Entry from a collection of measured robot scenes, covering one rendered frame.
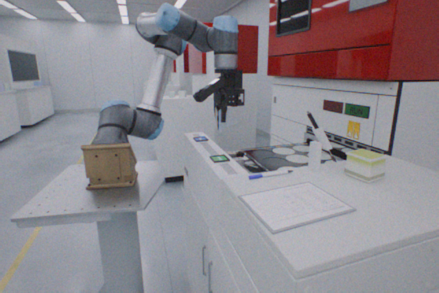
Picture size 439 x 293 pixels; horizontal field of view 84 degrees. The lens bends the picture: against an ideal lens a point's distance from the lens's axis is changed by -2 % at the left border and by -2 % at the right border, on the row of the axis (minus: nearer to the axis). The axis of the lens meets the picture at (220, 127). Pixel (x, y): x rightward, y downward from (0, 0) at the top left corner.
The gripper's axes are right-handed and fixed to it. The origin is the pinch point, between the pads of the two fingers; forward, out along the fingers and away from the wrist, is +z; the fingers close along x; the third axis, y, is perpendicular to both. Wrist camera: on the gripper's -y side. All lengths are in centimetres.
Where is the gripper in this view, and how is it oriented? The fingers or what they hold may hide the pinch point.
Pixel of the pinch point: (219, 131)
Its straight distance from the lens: 81.5
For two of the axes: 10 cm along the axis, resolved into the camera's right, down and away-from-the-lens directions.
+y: 9.5, -0.7, 3.2
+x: -3.3, -2.1, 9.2
